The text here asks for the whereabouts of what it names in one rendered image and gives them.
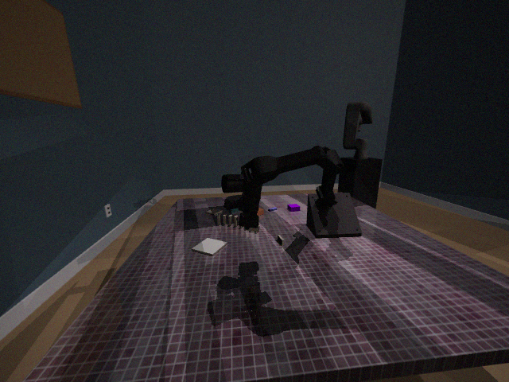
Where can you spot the purple block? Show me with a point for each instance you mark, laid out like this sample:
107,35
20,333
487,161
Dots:
293,208

